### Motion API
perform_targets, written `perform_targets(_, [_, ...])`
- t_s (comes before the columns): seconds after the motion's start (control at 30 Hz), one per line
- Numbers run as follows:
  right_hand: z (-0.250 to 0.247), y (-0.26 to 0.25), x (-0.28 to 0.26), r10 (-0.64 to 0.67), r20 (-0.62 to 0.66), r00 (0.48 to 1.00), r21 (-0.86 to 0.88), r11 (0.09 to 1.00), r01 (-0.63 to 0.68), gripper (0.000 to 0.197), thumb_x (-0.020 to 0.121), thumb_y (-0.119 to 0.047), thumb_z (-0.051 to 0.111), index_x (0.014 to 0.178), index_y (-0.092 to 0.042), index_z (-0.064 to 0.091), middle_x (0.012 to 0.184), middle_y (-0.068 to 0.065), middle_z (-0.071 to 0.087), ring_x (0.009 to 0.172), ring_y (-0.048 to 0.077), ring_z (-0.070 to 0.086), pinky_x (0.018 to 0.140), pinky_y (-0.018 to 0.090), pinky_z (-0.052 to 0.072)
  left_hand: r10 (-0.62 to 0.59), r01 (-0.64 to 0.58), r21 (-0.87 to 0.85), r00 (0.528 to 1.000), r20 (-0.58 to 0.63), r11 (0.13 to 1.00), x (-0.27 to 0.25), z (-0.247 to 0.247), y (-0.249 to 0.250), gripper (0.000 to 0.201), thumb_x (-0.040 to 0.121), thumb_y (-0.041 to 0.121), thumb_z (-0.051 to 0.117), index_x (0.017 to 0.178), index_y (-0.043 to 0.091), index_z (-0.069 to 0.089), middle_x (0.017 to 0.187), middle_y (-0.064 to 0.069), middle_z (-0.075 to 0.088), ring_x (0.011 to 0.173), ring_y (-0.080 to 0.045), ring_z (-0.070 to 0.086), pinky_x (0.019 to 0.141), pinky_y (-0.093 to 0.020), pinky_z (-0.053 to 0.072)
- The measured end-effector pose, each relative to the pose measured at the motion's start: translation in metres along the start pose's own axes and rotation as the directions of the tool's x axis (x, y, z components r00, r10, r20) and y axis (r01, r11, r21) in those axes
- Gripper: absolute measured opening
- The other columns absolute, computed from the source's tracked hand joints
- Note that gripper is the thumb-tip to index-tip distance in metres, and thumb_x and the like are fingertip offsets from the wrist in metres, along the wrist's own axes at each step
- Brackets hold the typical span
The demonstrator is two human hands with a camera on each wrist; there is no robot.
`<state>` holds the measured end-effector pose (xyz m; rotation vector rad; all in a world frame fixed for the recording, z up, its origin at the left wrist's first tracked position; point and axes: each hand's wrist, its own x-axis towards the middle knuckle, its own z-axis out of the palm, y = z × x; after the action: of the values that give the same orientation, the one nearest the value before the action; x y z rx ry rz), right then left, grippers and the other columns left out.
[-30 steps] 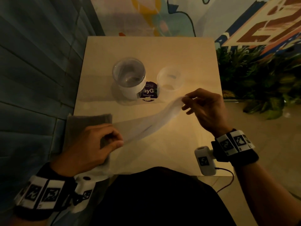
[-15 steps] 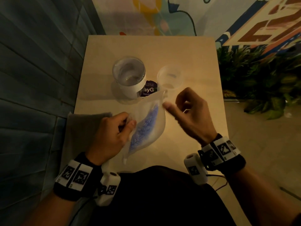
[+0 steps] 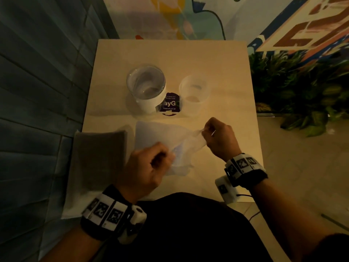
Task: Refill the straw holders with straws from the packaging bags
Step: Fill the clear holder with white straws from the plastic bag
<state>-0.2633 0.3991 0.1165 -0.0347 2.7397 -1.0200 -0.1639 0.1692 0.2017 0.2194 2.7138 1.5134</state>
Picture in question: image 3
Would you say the person's black clothing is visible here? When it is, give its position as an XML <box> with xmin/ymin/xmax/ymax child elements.
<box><xmin>91</xmin><ymin>192</ymin><xmax>274</xmax><ymax>262</ymax></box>

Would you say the person's black sleeve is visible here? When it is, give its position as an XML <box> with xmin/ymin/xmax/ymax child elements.
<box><xmin>302</xmin><ymin>233</ymin><xmax>349</xmax><ymax>262</ymax></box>

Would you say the right wristband with marker tags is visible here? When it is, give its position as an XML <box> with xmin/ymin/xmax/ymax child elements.
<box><xmin>224</xmin><ymin>153</ymin><xmax>268</xmax><ymax>189</ymax></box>

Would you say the grey cloth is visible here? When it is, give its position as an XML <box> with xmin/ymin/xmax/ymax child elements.
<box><xmin>73</xmin><ymin>130</ymin><xmax>128</xmax><ymax>194</ymax></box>

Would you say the thin black cable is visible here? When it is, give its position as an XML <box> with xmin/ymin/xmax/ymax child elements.
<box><xmin>236</xmin><ymin>194</ymin><xmax>261</xmax><ymax>221</ymax></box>

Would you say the person's left hand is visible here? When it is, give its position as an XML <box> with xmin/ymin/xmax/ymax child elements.
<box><xmin>117</xmin><ymin>142</ymin><xmax>176</xmax><ymax>204</ymax></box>

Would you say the wristband with marker tags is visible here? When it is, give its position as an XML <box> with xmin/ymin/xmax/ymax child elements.
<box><xmin>224</xmin><ymin>153</ymin><xmax>268</xmax><ymax>189</ymax></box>
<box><xmin>80</xmin><ymin>184</ymin><xmax>135</xmax><ymax>241</ymax></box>

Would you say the person's right forearm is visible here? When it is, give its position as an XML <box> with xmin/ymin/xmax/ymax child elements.
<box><xmin>249</xmin><ymin>178</ymin><xmax>337</xmax><ymax>262</ymax></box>

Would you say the person's right hand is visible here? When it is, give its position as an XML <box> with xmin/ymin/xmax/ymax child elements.
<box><xmin>201</xmin><ymin>117</ymin><xmax>242</xmax><ymax>162</ymax></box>

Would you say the translucent plastic cup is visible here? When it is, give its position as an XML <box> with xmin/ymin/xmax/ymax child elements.
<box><xmin>178</xmin><ymin>74</ymin><xmax>210</xmax><ymax>118</ymax></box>

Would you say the person's left forearm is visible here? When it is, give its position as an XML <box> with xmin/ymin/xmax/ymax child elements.
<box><xmin>40</xmin><ymin>223</ymin><xmax>120</xmax><ymax>262</ymax></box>

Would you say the green leafy plant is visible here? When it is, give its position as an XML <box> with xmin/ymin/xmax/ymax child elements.
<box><xmin>249</xmin><ymin>50</ymin><xmax>349</xmax><ymax>138</ymax></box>

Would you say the glass jar with white label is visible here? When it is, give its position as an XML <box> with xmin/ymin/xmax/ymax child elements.
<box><xmin>126</xmin><ymin>64</ymin><xmax>167</xmax><ymax>115</ymax></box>

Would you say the white paper napkin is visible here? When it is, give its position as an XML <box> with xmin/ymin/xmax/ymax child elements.
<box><xmin>61</xmin><ymin>130</ymin><xmax>129</xmax><ymax>220</ymax></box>

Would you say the left wristband with marker tags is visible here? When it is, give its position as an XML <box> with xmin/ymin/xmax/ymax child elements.
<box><xmin>80</xmin><ymin>184</ymin><xmax>135</xmax><ymax>241</ymax></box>

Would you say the clear plastic wrapper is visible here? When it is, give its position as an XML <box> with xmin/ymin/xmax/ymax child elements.
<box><xmin>163</xmin><ymin>128</ymin><xmax>208</xmax><ymax>177</ymax></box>

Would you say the purple sticker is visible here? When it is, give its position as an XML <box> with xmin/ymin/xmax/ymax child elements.
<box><xmin>159</xmin><ymin>92</ymin><xmax>184</xmax><ymax>117</ymax></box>

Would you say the white paper sheet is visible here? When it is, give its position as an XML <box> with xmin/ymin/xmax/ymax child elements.
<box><xmin>135</xmin><ymin>121</ymin><xmax>192</xmax><ymax>151</ymax></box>

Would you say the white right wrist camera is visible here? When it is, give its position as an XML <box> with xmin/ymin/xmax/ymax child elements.
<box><xmin>214</xmin><ymin>175</ymin><xmax>238</xmax><ymax>205</ymax></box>

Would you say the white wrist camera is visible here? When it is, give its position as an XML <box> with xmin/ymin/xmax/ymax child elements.
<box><xmin>117</xmin><ymin>206</ymin><xmax>148</xmax><ymax>245</ymax></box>
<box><xmin>214</xmin><ymin>175</ymin><xmax>238</xmax><ymax>205</ymax></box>

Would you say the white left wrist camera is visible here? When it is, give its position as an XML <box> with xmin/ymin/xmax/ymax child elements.
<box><xmin>117</xmin><ymin>206</ymin><xmax>148</xmax><ymax>245</ymax></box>

